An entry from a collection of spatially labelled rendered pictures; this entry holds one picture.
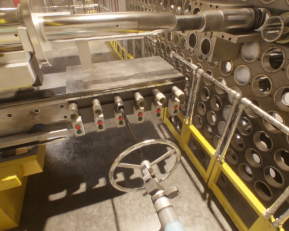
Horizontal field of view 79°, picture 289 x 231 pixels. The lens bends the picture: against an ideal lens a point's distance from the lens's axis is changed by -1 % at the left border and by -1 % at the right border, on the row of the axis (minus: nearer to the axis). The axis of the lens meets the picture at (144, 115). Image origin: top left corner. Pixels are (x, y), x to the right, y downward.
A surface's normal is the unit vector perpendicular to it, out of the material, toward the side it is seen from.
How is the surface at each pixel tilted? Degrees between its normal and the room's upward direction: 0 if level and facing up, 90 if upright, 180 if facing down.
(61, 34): 101
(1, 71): 90
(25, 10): 56
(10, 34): 90
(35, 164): 90
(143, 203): 0
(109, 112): 90
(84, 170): 0
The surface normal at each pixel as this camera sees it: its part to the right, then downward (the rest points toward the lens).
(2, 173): 0.00, -0.80
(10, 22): 0.28, 0.07
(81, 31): 0.32, 0.71
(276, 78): -0.95, 0.19
